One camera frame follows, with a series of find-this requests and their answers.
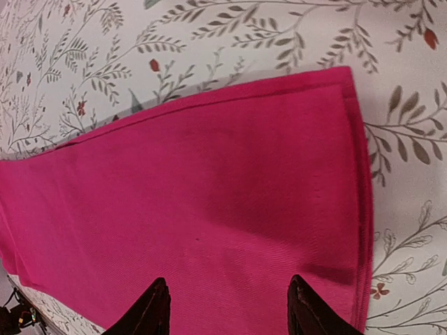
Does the floral tablecloth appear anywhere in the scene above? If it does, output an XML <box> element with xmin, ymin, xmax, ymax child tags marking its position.
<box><xmin>1</xmin><ymin>1</ymin><xmax>446</xmax><ymax>334</ymax></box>

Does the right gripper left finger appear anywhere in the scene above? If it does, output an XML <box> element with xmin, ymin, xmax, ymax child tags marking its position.
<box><xmin>103</xmin><ymin>277</ymin><xmax>171</xmax><ymax>335</ymax></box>

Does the pink garment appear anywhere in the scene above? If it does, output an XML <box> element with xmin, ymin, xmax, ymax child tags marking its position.
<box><xmin>1</xmin><ymin>67</ymin><xmax>374</xmax><ymax>334</ymax></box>

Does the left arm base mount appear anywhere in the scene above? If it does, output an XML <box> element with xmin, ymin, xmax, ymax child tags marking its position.
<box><xmin>1</xmin><ymin>288</ymin><xmax>38</xmax><ymax>335</ymax></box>

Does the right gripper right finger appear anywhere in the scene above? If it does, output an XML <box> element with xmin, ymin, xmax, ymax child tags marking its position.
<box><xmin>287</xmin><ymin>275</ymin><xmax>362</xmax><ymax>335</ymax></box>

